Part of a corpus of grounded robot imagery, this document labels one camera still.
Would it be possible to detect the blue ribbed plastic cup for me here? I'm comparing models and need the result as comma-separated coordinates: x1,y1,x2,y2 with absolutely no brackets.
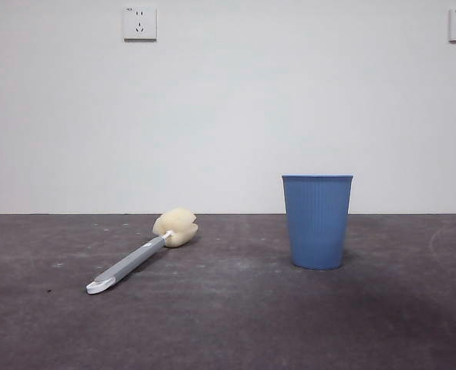
281,173,354,271

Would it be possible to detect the sponge cup brush grey handle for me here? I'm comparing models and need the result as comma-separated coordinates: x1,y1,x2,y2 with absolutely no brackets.
85,207,200,297

